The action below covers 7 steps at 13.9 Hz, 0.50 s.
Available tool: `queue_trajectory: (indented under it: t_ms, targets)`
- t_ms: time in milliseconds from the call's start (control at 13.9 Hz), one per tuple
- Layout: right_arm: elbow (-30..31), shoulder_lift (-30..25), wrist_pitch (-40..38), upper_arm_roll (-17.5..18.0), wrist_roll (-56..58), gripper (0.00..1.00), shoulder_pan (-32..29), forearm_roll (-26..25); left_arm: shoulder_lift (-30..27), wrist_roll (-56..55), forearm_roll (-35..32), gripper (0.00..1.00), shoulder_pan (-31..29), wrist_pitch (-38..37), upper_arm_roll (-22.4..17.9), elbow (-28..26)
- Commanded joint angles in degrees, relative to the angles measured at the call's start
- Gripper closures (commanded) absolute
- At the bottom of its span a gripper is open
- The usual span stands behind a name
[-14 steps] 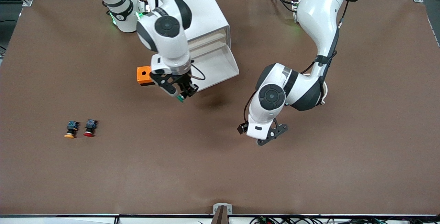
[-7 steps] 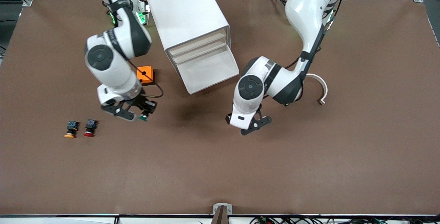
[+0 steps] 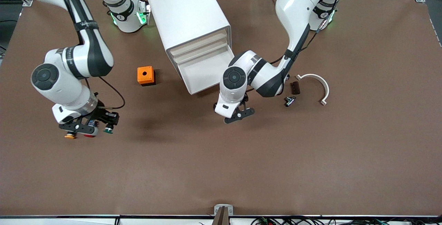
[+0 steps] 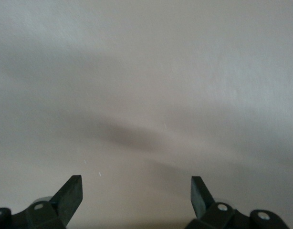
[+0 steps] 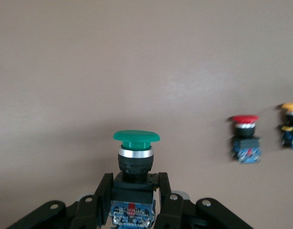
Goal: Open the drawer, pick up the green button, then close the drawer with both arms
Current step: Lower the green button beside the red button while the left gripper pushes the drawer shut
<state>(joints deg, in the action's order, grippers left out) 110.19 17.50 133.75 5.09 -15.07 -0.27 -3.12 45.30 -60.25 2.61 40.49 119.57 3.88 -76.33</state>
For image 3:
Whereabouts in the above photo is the table cover sheet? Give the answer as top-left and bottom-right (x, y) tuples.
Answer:
(0, 0), (442, 217)

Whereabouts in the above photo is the table edge rail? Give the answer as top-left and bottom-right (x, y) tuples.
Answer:
(0, 214), (442, 219)

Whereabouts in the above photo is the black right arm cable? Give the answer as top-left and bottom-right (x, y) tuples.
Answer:
(55, 0), (125, 110)

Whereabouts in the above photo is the cable bundle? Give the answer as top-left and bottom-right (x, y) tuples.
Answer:
(250, 216), (442, 225)

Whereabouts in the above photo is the cream plastic drawer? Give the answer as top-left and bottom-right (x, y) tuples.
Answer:
(174, 40), (228, 64)
(176, 50), (236, 95)
(170, 32), (228, 57)

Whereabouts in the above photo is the red push button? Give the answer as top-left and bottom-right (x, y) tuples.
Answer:
(84, 121), (99, 138)

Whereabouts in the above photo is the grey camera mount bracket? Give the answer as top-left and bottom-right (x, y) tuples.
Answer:
(212, 204), (234, 225)

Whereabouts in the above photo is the white drawer cabinet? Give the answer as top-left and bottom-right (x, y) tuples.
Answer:
(145, 0), (232, 79)

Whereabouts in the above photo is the orange button box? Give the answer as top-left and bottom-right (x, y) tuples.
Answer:
(137, 66), (156, 86)

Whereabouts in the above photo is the white curved clamp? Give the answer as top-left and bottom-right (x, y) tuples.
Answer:
(296, 74), (330, 106)

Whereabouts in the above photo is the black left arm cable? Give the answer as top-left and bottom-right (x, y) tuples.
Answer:
(269, 0), (339, 65)

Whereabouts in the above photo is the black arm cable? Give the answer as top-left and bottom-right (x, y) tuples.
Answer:
(269, 0), (339, 65)
(55, 0), (125, 110)

